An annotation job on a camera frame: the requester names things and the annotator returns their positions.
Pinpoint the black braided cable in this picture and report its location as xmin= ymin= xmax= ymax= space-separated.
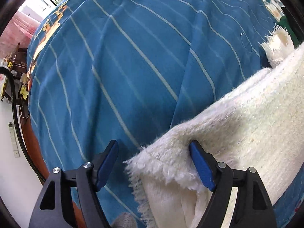
xmin=0 ymin=66 xmax=47 ymax=186

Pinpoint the cluttered wooden side table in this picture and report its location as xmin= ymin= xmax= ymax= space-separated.
xmin=1 ymin=42 xmax=29 ymax=120

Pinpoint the blue striped bed sheet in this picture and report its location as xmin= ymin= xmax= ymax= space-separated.
xmin=26 ymin=0 xmax=304 ymax=228

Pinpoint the white fluffy knit garment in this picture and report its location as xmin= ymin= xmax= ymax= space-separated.
xmin=126 ymin=26 xmax=303 ymax=227

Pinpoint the dark green black clothes pile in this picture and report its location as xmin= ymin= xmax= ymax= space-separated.
xmin=278 ymin=7 xmax=302 ymax=48

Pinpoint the red wooden bed frame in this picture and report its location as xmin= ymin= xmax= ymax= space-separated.
xmin=21 ymin=117 xmax=87 ymax=227

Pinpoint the white wall switch strip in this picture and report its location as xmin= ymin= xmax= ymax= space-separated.
xmin=8 ymin=122 xmax=20 ymax=158

